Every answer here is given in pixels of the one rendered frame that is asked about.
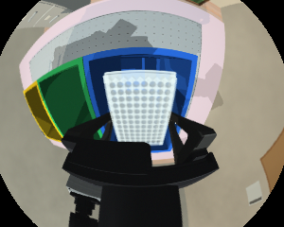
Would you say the yellow bin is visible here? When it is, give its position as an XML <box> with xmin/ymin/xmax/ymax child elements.
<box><xmin>24</xmin><ymin>80</ymin><xmax>62</xmax><ymax>142</ymax></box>

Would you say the green open-top bin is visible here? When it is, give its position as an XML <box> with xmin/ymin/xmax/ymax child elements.
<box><xmin>37</xmin><ymin>57</ymin><xmax>97</xmax><ymax>137</ymax></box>

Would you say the blue open-top bin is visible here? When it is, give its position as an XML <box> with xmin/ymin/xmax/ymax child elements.
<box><xmin>83</xmin><ymin>47</ymin><xmax>198</xmax><ymax>152</ymax></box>

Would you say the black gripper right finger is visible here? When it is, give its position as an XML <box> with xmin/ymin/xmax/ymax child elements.
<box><xmin>169</xmin><ymin>112</ymin><xmax>217</xmax><ymax>164</ymax></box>

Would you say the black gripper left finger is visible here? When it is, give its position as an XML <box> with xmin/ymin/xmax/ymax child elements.
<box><xmin>65</xmin><ymin>112</ymin><xmax>113</xmax><ymax>141</ymax></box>

